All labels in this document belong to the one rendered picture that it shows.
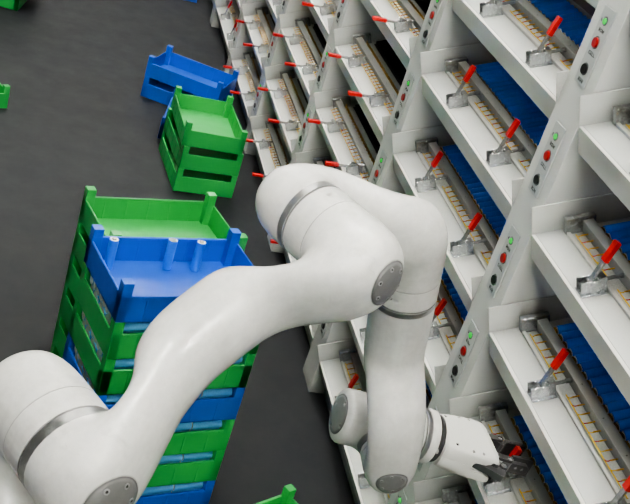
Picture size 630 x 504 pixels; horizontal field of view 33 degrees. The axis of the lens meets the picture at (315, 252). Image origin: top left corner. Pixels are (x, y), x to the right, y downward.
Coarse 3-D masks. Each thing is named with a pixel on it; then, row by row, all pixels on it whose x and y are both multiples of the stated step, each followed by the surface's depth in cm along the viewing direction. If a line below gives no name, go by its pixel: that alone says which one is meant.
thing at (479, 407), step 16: (464, 400) 187; (480, 400) 188; (496, 400) 189; (512, 400) 189; (464, 416) 189; (480, 416) 188; (512, 416) 189; (496, 432) 186; (496, 464) 179; (480, 496) 175; (496, 496) 173; (512, 496) 173; (528, 496) 172
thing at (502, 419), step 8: (496, 416) 187; (504, 416) 186; (488, 424) 186; (504, 424) 184; (512, 424) 184; (504, 432) 183; (512, 432) 182; (512, 440) 180; (520, 440) 180; (528, 456) 177; (528, 472) 174; (536, 472) 173; (528, 480) 173; (536, 480) 172; (536, 488) 170; (544, 488) 170; (536, 496) 170; (544, 496) 169
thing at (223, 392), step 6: (78, 354) 206; (78, 360) 206; (84, 372) 203; (84, 378) 203; (90, 384) 200; (204, 390) 206; (210, 390) 206; (216, 390) 207; (222, 390) 208; (228, 390) 208; (108, 396) 196; (114, 396) 196; (120, 396) 197; (204, 396) 206; (210, 396) 207; (216, 396) 209; (222, 396) 210; (228, 396) 210; (108, 402) 196; (114, 402) 198
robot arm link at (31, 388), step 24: (24, 360) 120; (48, 360) 121; (0, 384) 118; (24, 384) 117; (48, 384) 117; (72, 384) 119; (0, 408) 117; (24, 408) 115; (48, 408) 115; (72, 408) 115; (0, 432) 117; (24, 432) 114; (0, 456) 120; (0, 480) 122
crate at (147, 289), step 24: (96, 240) 197; (120, 240) 201; (144, 240) 204; (192, 240) 209; (216, 240) 211; (96, 264) 195; (120, 264) 203; (144, 264) 205; (216, 264) 213; (240, 264) 211; (120, 288) 184; (144, 288) 198; (168, 288) 200; (120, 312) 185; (144, 312) 188
